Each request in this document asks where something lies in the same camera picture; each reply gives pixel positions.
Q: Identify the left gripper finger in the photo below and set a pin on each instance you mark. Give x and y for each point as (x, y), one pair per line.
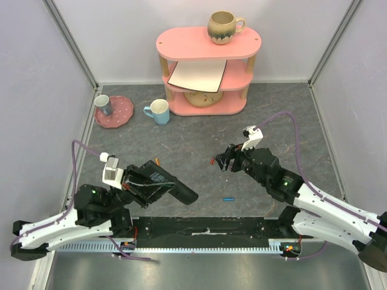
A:
(146, 194)
(148, 173)

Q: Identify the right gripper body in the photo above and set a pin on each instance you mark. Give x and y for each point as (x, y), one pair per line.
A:
(233, 160)

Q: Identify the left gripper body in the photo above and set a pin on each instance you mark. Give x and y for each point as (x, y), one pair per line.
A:
(129, 182)

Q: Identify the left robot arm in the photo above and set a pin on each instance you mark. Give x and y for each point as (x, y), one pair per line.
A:
(99, 212)

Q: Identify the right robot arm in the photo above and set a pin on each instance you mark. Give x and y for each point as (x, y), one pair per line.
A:
(312, 212)

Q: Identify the light blue mug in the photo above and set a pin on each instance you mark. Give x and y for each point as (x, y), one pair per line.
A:
(159, 111)

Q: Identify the beige floral bowl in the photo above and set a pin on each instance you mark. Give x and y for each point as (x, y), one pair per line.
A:
(203, 99)

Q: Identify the pink dotted plate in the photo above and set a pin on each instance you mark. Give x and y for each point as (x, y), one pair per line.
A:
(122, 111)

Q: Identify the white square plate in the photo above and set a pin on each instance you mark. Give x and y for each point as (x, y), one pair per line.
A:
(198, 75)

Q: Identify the pink three-tier shelf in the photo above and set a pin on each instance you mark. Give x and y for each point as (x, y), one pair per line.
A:
(193, 43)

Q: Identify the grey small mug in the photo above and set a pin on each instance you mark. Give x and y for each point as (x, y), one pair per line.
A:
(103, 103)

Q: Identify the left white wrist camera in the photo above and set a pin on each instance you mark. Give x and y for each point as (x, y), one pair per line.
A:
(112, 174)

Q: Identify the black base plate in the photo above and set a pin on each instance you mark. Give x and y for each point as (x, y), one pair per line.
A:
(260, 227)

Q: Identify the grey slotted cable duct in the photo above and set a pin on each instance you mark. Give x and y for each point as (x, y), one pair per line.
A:
(105, 246)

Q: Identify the right aluminium frame post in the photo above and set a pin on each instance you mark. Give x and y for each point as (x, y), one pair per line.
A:
(335, 39)

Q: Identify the aluminium frame post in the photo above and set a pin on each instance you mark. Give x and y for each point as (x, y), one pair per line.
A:
(335, 39)
(70, 40)

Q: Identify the left aluminium frame post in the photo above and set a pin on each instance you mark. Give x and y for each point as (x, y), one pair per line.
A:
(70, 40)

